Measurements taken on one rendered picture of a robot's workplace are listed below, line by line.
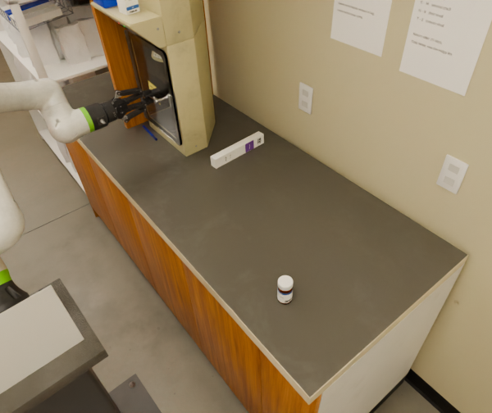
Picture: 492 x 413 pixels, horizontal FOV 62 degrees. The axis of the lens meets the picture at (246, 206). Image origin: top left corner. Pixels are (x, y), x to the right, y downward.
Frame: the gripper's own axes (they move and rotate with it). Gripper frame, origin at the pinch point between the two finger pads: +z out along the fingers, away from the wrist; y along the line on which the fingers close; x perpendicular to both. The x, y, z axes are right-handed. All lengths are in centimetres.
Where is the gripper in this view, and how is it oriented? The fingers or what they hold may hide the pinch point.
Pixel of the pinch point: (152, 95)
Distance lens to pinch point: 169.4
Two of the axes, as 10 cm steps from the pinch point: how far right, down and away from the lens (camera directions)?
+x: -6.2, -5.2, 5.9
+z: 7.8, -4.5, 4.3
